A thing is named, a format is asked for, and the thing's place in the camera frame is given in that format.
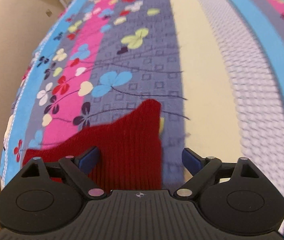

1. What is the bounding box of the colourful floral striped blanket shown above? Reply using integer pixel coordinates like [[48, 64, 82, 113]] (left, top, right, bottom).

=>
[[0, 0, 284, 234]]

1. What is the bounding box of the red knit sweater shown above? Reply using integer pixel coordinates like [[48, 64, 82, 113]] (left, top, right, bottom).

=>
[[22, 99, 162, 192]]

